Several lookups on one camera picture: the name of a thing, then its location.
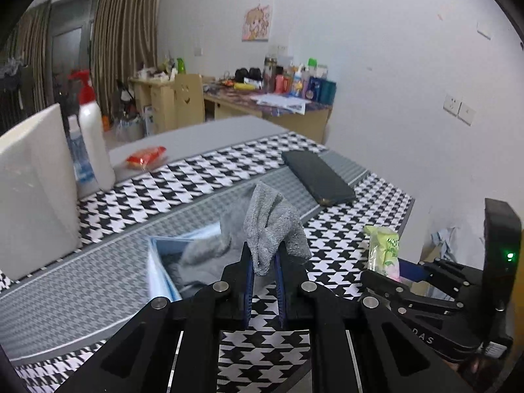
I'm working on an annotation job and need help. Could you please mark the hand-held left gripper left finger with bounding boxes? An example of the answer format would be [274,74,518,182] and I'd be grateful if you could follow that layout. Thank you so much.
[53,241,255,393]

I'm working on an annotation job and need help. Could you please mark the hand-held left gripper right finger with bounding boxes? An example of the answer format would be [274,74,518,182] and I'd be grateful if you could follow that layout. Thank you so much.
[274,249,471,393]

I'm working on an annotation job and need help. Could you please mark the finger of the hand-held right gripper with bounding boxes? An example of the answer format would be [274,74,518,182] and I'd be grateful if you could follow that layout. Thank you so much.
[360,269,465,321]
[399,259,485,299]

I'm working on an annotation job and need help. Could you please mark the floral tissue pack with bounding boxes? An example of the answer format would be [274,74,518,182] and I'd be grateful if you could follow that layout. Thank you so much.
[364,225,404,280]

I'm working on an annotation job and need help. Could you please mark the grey sock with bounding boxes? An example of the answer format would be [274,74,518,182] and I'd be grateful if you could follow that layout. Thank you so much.
[243,182,310,276]
[161,209,248,291]

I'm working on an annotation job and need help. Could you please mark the blue face mask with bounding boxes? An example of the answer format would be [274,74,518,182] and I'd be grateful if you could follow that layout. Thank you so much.
[145,223,224,299]

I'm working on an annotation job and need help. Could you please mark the white foam box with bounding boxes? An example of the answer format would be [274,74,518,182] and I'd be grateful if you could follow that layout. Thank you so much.
[0,103,83,281]

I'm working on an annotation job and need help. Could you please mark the light blue cloth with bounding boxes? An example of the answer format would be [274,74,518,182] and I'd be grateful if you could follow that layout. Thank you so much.
[430,225,486,263]

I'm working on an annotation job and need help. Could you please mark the houndstooth tablecloth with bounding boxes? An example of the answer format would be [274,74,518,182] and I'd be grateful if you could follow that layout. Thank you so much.
[0,131,416,393]

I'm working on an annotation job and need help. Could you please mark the black smartphone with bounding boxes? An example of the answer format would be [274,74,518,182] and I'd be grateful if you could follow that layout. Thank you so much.
[282,150,356,206]

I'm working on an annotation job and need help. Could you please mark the red snack packet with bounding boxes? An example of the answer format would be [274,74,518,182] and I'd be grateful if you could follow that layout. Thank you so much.
[125,146,167,170]

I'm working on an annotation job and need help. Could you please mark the wooden desk with printed mat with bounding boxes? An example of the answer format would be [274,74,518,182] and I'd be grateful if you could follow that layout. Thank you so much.
[203,90,333,144]

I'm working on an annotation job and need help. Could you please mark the white printed papers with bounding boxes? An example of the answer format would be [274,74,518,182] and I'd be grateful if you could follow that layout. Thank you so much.
[250,92,307,114]

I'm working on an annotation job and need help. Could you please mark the wooden chair with smiley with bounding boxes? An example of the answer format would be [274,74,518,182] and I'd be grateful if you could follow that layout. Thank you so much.
[175,74,205,125]

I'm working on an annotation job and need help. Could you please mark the white bottle with red pump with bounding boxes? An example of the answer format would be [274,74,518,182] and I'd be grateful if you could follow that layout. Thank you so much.
[67,69,116,192]

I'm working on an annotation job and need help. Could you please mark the light wooden desk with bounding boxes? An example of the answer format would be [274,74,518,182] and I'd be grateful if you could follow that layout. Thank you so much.
[130,77,177,136]

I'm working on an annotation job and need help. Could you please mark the row of toiletry bottles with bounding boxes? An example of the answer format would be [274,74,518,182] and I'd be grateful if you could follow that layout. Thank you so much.
[264,54,337,105]

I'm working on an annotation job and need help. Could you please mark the clear spray bottle blue label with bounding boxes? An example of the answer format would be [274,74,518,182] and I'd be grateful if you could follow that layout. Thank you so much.
[65,115,97,197]

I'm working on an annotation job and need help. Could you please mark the brown curtain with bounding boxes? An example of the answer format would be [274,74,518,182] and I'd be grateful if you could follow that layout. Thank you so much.
[91,0,160,115]
[8,0,52,111]

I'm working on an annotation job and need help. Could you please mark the glass balcony door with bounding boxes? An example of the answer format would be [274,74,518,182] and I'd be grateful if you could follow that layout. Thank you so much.
[49,0,97,103]

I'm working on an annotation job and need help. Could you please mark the cartoon wall poster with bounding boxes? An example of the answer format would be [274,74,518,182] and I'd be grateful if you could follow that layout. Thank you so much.
[241,4,273,42]

